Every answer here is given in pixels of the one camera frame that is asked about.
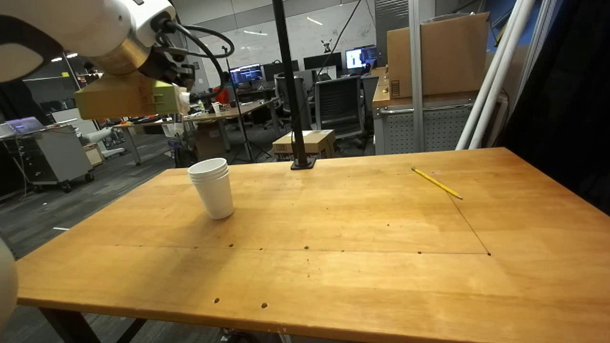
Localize yellow pencil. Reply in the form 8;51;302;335
410;165;466;201

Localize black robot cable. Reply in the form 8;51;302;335
159;16;237;83

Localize open laptop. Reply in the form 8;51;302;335
4;113;44;136

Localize dark office chair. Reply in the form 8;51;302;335
313;73;368;142

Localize large brown cardboard box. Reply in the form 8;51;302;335
386;11;492;100

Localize small wooden box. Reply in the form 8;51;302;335
271;127;338;159

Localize black curtain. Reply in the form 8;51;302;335
498;0;610;214

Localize white vertical pole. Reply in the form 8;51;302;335
407;0;427;154

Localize white paper cup stack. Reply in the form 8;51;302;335
187;155;237;222

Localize white slanted pipe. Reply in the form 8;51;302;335
468;0;563;152
454;0;540;152

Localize black clamped camera pole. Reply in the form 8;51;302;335
271;0;319;171

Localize green box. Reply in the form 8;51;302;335
151;81;183;117

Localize grey metal mesh cabinet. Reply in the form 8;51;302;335
372;93;477;155

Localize lit computer monitor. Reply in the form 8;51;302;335
342;43;382;73
229;62;267;89

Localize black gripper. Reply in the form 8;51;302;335
151;41;197;87

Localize grey rolling cart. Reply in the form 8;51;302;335
27;123;96;190

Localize tan cardboard box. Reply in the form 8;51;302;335
75;73;159;123

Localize wooden office desk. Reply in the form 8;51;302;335
180;96;277;161

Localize black table leg frame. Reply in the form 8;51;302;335
37;306;149;343

